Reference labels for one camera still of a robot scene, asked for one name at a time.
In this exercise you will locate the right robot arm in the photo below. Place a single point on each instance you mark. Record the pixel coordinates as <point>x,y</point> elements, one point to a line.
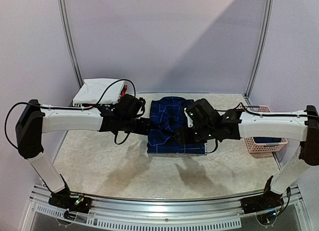
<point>205,123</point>

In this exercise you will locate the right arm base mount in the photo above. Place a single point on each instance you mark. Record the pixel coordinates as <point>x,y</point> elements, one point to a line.
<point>267,201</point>

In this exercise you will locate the aluminium frame post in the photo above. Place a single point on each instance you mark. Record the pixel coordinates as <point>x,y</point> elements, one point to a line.
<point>260,47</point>
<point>69,42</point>

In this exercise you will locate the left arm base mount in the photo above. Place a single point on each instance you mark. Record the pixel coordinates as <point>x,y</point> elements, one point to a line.
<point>72,204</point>

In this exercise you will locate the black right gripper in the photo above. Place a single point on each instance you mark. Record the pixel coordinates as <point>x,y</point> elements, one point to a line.
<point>181,135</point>

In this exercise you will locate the left aluminium frame post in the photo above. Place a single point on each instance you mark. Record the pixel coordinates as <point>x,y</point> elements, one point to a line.
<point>69,42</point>

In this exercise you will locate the pink plastic laundry basket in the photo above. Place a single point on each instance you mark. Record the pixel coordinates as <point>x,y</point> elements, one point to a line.
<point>263,150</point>

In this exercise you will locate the dark blue garment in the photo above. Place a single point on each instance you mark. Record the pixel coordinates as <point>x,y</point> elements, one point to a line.
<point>260,140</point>

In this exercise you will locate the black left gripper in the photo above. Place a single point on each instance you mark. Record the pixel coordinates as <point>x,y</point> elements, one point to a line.
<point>145,127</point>

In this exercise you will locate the blue plaid flannel shirt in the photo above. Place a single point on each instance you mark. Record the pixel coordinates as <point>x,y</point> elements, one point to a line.
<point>167,115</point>

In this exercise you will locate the red black plaid shirt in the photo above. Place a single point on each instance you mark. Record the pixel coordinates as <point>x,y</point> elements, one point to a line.
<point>123,91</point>

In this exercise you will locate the right aluminium frame post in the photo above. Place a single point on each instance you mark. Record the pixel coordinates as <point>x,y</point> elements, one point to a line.
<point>260,47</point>

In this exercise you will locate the aluminium front rail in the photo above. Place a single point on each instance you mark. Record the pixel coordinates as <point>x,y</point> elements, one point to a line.
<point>208,214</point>

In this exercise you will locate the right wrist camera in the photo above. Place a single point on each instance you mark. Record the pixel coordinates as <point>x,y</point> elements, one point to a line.
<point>189,120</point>

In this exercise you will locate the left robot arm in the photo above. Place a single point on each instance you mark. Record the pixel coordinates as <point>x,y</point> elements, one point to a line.
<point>101,104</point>

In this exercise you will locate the white folded t-shirt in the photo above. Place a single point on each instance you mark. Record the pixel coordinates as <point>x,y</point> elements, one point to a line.
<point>99,90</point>

